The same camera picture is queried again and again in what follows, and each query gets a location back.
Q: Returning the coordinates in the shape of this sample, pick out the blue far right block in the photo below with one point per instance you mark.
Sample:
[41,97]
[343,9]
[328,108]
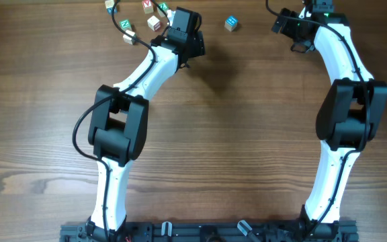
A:
[231,23]

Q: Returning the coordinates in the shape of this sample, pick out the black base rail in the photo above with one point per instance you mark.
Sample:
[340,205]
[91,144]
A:
[280,230]

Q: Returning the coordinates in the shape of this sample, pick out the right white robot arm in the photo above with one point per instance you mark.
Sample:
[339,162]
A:
[349,116]

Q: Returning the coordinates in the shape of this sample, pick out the green Z wooden block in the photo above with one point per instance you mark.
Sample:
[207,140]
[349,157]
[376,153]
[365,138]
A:
[162,9]

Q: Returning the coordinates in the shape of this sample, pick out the red-sided wooden block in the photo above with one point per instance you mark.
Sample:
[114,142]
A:
[154,23]

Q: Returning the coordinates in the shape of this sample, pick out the red V wooden block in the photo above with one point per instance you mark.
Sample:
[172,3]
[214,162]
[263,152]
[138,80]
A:
[147,6]

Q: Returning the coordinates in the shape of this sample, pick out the plain green-sided wooden block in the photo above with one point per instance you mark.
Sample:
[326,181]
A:
[129,37]

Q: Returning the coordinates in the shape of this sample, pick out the blue X wooden block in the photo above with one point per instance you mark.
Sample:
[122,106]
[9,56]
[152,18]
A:
[111,6]

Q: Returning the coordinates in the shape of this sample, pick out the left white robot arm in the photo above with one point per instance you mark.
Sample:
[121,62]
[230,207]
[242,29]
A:
[119,119]

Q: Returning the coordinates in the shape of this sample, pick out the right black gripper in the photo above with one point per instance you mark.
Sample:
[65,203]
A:
[285,30]

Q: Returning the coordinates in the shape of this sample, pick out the green N wooden block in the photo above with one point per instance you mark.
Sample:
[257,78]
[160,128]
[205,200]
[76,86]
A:
[125,25]

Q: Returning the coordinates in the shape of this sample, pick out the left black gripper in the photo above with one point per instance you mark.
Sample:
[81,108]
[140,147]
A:
[200,45]

